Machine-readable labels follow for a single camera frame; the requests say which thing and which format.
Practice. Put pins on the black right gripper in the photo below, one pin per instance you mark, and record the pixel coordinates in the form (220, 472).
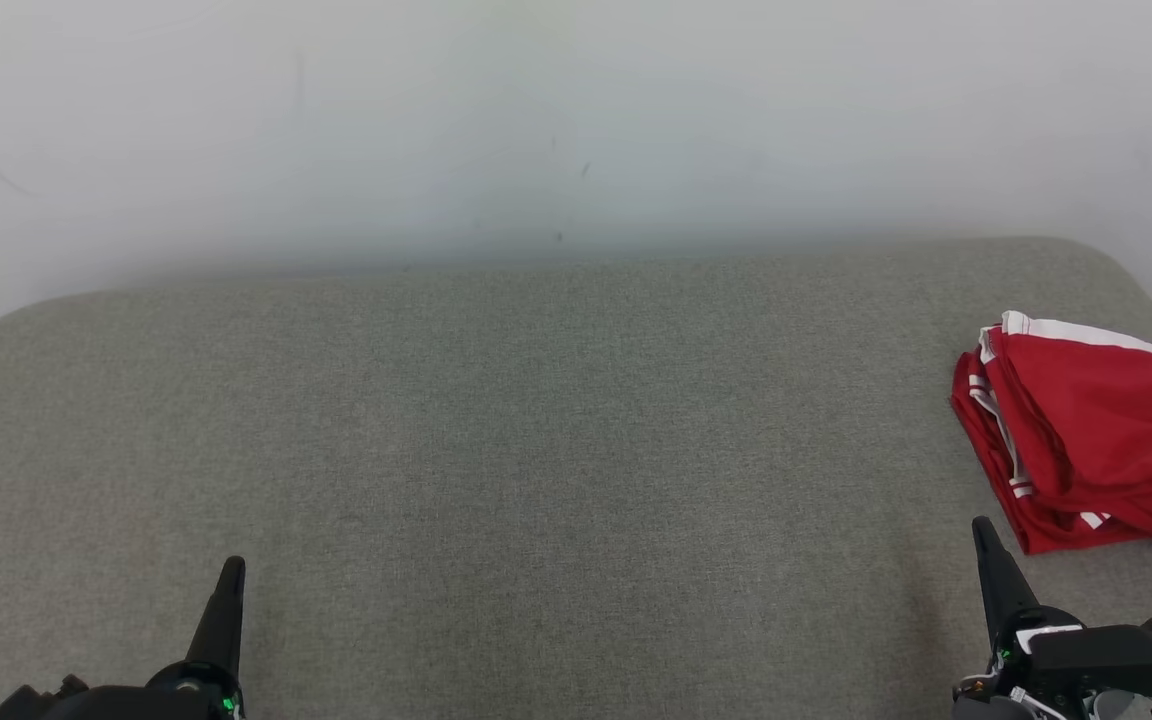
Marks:
(1031, 645)

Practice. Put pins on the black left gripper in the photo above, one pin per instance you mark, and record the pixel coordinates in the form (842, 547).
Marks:
(161, 698)

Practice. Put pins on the red basketball jersey white trim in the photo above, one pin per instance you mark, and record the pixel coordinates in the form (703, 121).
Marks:
(976, 425)

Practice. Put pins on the red shorts white stripe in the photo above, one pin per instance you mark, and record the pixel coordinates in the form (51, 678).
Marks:
(1096, 420)

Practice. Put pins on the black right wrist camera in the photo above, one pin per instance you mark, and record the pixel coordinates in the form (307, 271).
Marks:
(1126, 655)

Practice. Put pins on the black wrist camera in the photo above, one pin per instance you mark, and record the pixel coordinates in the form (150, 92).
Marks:
(31, 702)
(1126, 655)

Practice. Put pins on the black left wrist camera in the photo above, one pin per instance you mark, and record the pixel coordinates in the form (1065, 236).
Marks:
(31, 702)

